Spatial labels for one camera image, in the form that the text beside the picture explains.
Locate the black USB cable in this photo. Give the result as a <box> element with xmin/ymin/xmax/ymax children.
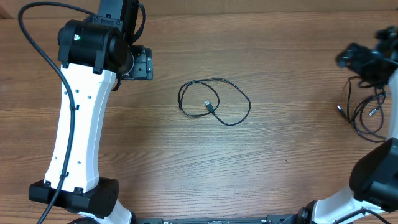
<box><xmin>336</xmin><ymin>76</ymin><xmax>389</xmax><ymax>144</ymax></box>
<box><xmin>178</xmin><ymin>78</ymin><xmax>252</xmax><ymax>127</ymax></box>

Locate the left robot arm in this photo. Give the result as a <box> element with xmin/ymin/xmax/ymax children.
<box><xmin>29</xmin><ymin>0</ymin><xmax>153</xmax><ymax>223</ymax></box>

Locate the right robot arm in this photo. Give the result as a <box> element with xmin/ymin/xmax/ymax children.
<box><xmin>263</xmin><ymin>26</ymin><xmax>397</xmax><ymax>223</ymax></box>

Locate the brown cardboard back panel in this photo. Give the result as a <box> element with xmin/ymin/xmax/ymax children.
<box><xmin>1</xmin><ymin>0</ymin><xmax>397</xmax><ymax>19</ymax></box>

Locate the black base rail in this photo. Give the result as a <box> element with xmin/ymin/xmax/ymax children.
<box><xmin>133</xmin><ymin>214</ymin><xmax>293</xmax><ymax>224</ymax></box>

